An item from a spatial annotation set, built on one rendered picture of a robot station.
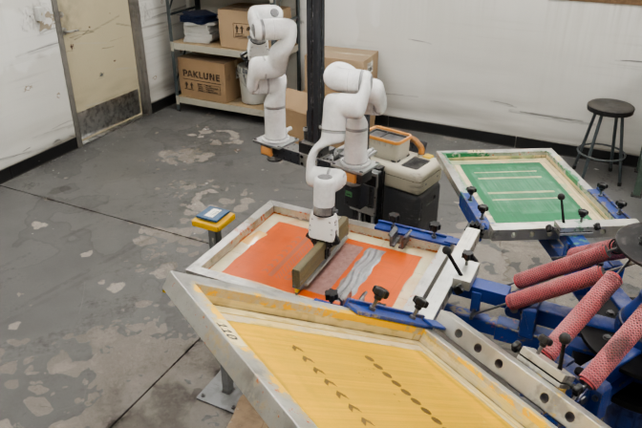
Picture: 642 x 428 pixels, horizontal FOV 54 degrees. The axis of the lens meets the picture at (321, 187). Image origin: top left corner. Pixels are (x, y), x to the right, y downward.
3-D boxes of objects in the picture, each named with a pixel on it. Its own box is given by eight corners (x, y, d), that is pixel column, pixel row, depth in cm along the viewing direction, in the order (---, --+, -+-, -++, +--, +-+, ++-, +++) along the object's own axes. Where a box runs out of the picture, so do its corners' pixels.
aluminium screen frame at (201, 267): (185, 278, 221) (184, 269, 219) (270, 207, 268) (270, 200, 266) (399, 344, 190) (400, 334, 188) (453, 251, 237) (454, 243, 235)
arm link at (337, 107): (334, 67, 229) (375, 70, 225) (331, 125, 233) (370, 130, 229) (323, 66, 214) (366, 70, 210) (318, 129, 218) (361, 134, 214)
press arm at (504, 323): (276, 277, 238) (275, 264, 235) (284, 268, 243) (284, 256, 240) (637, 381, 189) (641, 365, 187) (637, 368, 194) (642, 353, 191)
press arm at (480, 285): (452, 294, 206) (453, 281, 204) (457, 285, 211) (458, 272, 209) (505, 309, 199) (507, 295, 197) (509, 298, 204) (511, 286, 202)
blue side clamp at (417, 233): (373, 240, 246) (374, 224, 243) (377, 234, 250) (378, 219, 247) (448, 259, 235) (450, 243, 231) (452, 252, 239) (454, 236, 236)
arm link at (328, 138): (348, 129, 224) (343, 188, 228) (312, 126, 227) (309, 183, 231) (343, 132, 216) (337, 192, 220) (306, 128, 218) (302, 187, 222)
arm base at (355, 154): (355, 152, 274) (356, 118, 268) (379, 159, 268) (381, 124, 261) (333, 163, 263) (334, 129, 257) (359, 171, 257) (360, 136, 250)
